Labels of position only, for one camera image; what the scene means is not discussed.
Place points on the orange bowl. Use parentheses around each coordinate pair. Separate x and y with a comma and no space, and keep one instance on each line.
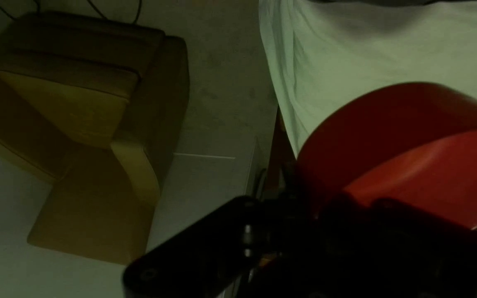
(410,149)

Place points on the white cloth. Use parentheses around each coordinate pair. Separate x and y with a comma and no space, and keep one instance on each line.
(355,55)

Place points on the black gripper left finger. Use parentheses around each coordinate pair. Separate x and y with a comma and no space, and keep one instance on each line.
(216,249)

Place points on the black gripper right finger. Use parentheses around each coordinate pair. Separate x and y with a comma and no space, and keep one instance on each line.
(415,254)

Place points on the yellow armchair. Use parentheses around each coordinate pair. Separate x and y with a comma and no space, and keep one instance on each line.
(84,133)

